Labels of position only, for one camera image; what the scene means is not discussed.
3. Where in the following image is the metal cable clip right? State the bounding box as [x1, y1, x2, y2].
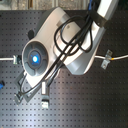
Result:
[101, 50, 113, 70]

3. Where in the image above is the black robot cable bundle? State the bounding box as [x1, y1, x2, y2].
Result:
[41, 0, 104, 88]

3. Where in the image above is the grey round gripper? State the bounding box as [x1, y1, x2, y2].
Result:
[14, 41, 49, 102]

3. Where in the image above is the metal cable clip left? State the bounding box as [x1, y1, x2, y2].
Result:
[13, 55, 22, 65]

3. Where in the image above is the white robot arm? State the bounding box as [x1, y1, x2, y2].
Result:
[15, 0, 119, 104]

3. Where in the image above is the white connector plug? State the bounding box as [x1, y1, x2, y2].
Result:
[41, 82, 49, 109]

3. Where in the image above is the metal cable clip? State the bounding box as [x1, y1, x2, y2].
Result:
[101, 50, 113, 70]
[13, 55, 22, 65]

